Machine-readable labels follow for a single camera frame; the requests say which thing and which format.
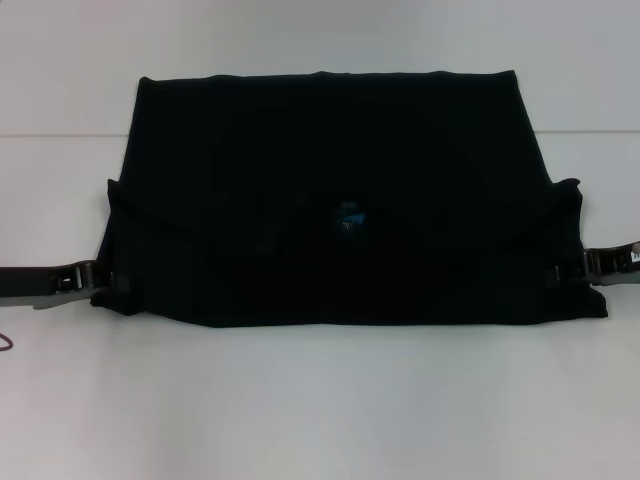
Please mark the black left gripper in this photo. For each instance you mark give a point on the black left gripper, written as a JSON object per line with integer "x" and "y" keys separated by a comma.
{"x": 30, "y": 285}

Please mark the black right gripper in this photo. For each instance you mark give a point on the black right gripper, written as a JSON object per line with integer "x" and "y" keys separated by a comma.
{"x": 617, "y": 265}

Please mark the black shirt with FREE print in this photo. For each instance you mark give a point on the black shirt with FREE print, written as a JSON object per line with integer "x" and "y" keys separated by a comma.
{"x": 320, "y": 200}

